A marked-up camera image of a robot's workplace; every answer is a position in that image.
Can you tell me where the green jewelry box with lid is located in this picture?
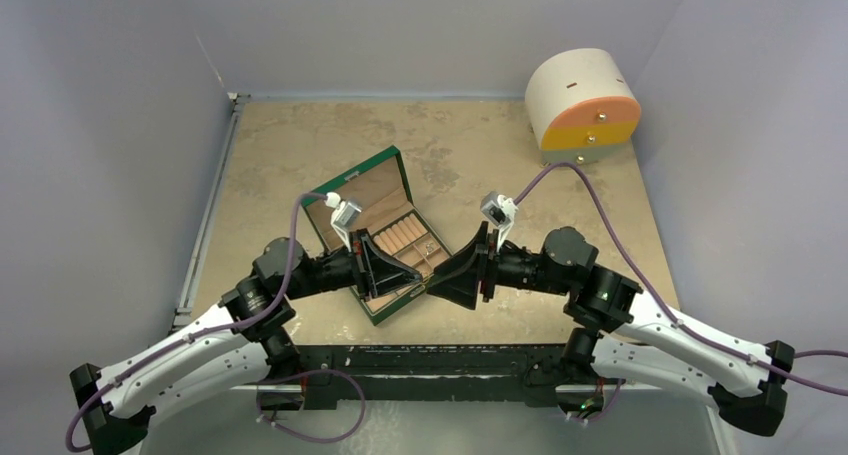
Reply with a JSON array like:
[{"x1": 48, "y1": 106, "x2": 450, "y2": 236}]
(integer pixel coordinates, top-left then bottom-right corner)
[{"x1": 313, "y1": 145, "x2": 451, "y2": 326}]

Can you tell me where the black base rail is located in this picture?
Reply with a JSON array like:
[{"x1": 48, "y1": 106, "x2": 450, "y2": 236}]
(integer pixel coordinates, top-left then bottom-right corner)
[{"x1": 258, "y1": 343, "x2": 627, "y2": 414}]

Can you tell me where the aluminium frame rail left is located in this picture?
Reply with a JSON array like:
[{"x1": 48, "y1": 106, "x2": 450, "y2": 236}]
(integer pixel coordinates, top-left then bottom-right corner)
[{"x1": 171, "y1": 93, "x2": 252, "y2": 332}]

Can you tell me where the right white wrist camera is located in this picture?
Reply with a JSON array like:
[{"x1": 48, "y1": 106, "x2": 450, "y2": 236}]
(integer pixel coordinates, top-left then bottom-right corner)
[{"x1": 480, "y1": 191, "x2": 518, "y2": 250}]

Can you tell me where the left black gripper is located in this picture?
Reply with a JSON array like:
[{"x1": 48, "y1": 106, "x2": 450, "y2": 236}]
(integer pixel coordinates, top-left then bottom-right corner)
[{"x1": 283, "y1": 228, "x2": 422, "y2": 301}]

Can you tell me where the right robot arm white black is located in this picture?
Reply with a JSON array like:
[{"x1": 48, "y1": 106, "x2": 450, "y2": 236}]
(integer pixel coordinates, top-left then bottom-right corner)
[{"x1": 427, "y1": 223, "x2": 794, "y2": 437}]

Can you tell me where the round drawer cabinet cream orange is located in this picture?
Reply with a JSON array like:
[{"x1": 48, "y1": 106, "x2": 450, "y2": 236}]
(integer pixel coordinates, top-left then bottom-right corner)
[{"x1": 524, "y1": 48, "x2": 642, "y2": 164}]

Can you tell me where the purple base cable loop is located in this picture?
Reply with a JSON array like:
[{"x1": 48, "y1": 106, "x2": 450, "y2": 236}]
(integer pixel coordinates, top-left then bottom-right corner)
[{"x1": 255, "y1": 368, "x2": 366, "y2": 444}]

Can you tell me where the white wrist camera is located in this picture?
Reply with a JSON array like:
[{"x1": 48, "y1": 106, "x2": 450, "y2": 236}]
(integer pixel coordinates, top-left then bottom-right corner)
[
  {"x1": 480, "y1": 191, "x2": 518, "y2": 250},
  {"x1": 325, "y1": 192, "x2": 362, "y2": 249}
]

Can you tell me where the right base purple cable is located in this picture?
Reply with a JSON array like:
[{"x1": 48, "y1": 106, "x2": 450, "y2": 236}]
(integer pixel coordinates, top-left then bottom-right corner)
[{"x1": 563, "y1": 379, "x2": 627, "y2": 428}]

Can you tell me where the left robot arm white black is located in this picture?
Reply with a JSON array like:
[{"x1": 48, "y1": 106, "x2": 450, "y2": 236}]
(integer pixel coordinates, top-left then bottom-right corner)
[{"x1": 65, "y1": 229, "x2": 422, "y2": 454}]

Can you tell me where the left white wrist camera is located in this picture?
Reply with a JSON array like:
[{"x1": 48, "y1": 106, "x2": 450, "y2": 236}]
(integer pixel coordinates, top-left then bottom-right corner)
[{"x1": 325, "y1": 192, "x2": 362, "y2": 249}]

